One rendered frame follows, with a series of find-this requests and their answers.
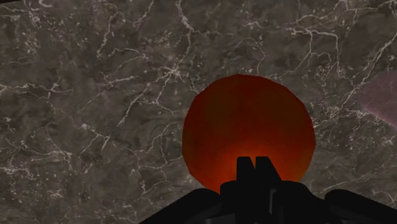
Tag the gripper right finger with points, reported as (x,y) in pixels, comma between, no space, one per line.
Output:
(266,172)

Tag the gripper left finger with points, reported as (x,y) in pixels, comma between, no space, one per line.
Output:
(245,170)

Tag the red orange ball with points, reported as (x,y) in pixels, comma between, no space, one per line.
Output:
(248,124)

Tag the pink rounded object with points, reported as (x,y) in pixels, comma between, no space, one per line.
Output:
(383,96)

